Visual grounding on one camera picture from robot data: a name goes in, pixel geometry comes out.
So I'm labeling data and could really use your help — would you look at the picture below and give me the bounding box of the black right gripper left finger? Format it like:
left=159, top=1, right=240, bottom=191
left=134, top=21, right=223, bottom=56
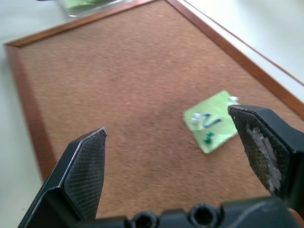
left=18, top=127, right=108, bottom=228

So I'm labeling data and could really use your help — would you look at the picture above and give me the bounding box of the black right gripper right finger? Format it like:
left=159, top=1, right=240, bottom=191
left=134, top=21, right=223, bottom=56
left=227, top=104, right=304, bottom=211

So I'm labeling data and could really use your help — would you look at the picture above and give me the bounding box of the green paper note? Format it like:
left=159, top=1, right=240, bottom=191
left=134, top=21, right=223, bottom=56
left=182, top=90, right=238, bottom=154

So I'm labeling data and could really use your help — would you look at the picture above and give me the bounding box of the clear plastic tray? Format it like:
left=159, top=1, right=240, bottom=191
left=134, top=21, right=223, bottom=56
left=57, top=0, right=133, bottom=19

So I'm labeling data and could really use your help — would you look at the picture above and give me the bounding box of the cork board with wooden frame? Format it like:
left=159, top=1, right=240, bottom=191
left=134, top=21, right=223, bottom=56
left=4, top=0, right=304, bottom=181

